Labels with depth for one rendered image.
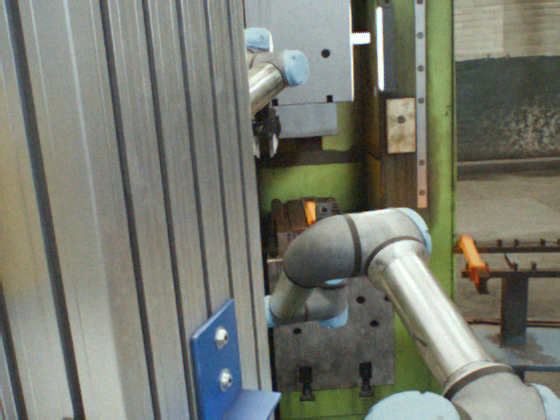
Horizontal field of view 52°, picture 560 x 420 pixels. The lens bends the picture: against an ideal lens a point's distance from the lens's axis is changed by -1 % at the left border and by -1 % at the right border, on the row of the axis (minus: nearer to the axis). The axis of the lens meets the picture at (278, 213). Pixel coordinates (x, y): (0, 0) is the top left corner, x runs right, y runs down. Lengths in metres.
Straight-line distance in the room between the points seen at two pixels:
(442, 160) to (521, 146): 6.20
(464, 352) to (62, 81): 0.68
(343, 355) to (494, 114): 6.37
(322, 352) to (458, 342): 1.03
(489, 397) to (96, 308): 0.58
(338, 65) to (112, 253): 1.45
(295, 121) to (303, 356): 0.73
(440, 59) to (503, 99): 6.09
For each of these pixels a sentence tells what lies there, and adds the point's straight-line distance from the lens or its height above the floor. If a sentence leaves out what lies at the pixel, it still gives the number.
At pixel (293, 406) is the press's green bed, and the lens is 1.97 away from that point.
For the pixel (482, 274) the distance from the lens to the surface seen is 1.49.
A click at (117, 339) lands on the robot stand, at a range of 0.35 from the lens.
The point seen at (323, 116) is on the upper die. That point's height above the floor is 1.33.
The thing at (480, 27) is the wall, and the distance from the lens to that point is 7.93.
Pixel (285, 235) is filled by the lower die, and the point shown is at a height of 0.97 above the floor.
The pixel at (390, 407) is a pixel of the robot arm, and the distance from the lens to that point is 0.78.
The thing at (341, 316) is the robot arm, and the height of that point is 0.88.
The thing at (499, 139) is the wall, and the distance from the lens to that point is 8.05.
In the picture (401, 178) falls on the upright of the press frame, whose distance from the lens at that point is 1.94.
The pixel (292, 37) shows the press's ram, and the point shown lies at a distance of 1.73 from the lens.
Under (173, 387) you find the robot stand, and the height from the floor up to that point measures 1.25.
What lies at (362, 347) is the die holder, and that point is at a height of 0.61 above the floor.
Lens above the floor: 1.46
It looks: 14 degrees down
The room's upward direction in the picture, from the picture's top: 4 degrees counter-clockwise
